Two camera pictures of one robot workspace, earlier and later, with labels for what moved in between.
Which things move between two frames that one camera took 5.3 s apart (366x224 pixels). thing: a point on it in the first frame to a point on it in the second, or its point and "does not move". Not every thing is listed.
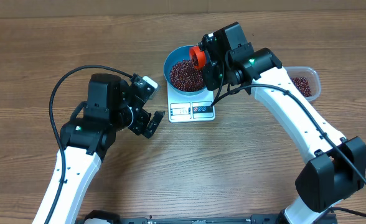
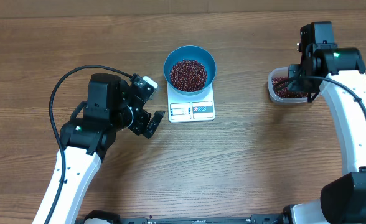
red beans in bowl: (185, 76) does not move
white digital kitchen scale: (194, 107) does not move
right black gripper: (210, 78) to (294, 85)
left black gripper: (143, 117) does not move
